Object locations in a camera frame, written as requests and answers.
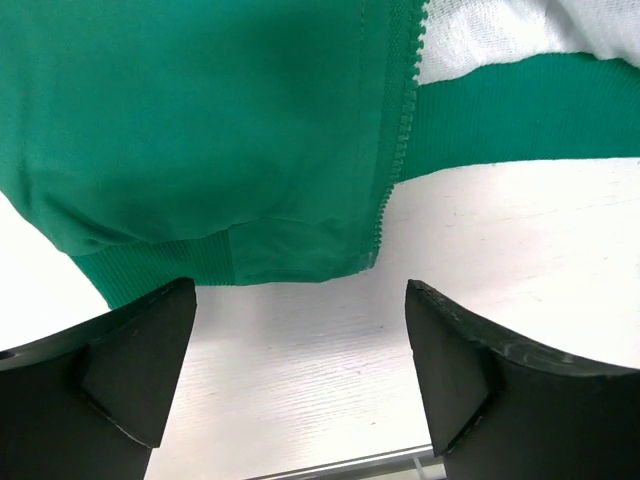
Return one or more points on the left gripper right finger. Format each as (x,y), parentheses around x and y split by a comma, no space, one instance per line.
(500,405)

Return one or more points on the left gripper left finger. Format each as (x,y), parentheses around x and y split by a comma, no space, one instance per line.
(91,402)

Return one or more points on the green jacket with white lining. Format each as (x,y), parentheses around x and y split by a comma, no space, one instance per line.
(247,142)

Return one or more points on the aluminium table front rail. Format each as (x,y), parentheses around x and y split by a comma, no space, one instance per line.
(413,458)

